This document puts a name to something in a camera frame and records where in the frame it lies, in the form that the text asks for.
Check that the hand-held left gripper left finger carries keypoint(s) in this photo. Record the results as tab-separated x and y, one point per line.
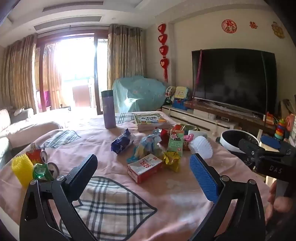
81	178

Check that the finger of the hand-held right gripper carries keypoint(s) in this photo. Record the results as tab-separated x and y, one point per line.
270	141
251	146

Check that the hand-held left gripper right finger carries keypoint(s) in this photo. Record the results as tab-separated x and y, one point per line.
204	178

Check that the white trash bin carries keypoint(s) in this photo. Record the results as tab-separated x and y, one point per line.
229	141

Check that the white paper cupcake liners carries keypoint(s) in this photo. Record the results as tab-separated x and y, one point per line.
201	147

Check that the yellow snack wrapper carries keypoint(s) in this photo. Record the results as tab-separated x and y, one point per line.
172	161

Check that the green foil snack packet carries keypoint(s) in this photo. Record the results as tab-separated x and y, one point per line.
41	172

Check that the pink spoon-shaped package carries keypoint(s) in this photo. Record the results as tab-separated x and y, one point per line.
188	138

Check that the white foam block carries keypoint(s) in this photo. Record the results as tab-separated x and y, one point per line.
198	134

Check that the green drink carton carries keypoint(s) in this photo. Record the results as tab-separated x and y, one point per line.
175	143

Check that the crushed red can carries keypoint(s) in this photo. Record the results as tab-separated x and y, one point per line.
34	154

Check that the green snack bag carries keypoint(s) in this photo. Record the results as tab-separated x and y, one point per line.
188	128

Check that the dark blue snack packet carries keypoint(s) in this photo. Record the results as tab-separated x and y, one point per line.
121	142

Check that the red packet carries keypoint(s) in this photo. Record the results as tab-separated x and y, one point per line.
177	127

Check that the yellow paper cupcake liners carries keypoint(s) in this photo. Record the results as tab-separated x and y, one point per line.
22	171

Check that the red snack wrapper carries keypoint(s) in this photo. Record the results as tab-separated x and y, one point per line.
164	134

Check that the red and white carton box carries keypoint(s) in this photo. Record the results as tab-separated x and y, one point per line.
144	168

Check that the light blue wrapper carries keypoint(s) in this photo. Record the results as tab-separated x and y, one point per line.
148	144

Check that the person's right hand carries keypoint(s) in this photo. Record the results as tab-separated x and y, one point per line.
281	205

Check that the orange toy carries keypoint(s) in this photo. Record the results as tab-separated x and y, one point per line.
269	118

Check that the white television cabinet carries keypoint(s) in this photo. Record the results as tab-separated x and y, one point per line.
196	115

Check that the black television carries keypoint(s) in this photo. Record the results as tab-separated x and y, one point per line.
233	76

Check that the purple thermos bottle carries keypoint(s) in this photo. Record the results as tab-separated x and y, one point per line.
109	109

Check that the beige sofa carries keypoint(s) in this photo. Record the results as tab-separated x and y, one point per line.
23	127

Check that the blue toy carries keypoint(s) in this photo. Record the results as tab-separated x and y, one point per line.
179	104

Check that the red balcony chair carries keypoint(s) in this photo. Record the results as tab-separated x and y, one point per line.
81	96

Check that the yellow and green toy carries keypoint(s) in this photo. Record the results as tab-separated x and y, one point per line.
182	92

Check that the white and red toy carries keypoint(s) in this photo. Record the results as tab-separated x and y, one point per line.
170	92

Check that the teal cloth covered armchair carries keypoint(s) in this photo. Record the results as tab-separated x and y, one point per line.
138	95

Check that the beige patterned curtain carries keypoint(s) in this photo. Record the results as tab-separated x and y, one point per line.
52	78
18	74
126	55

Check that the round red paper-cut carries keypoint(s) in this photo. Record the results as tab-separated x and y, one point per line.
229	26

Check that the red heart hanging decoration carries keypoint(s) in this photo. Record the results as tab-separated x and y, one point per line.
163	49

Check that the figure wall sticker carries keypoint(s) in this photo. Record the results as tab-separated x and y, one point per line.
278	30

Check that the red character wall sticker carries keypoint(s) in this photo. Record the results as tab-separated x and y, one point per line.
253	25

